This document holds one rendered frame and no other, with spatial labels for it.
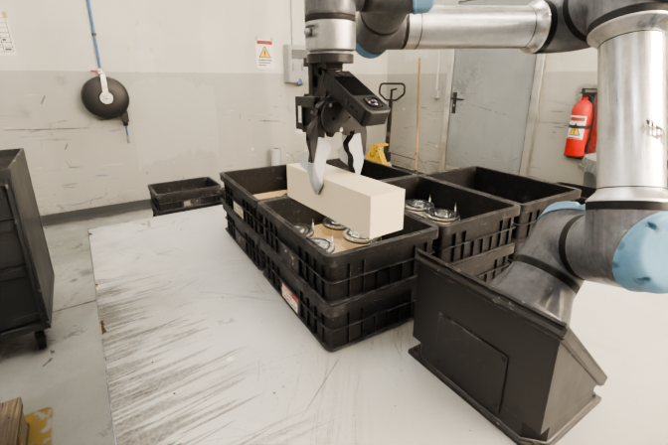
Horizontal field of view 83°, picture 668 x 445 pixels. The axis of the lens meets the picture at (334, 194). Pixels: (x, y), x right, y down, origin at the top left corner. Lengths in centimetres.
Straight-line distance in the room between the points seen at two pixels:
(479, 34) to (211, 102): 365
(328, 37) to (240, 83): 378
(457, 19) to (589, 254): 45
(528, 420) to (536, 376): 8
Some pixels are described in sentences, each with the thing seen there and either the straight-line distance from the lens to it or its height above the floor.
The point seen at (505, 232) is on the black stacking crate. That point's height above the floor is 86.
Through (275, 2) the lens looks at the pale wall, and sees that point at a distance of 458.
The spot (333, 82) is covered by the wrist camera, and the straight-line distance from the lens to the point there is 56.
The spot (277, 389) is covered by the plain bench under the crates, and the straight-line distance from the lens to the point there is 79.
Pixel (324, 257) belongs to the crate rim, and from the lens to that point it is 73.
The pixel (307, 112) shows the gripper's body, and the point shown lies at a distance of 61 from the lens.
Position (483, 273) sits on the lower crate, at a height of 76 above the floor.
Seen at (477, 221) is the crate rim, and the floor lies 92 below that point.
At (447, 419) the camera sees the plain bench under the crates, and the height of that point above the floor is 70.
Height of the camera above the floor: 125
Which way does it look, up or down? 17 degrees down
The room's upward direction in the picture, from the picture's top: straight up
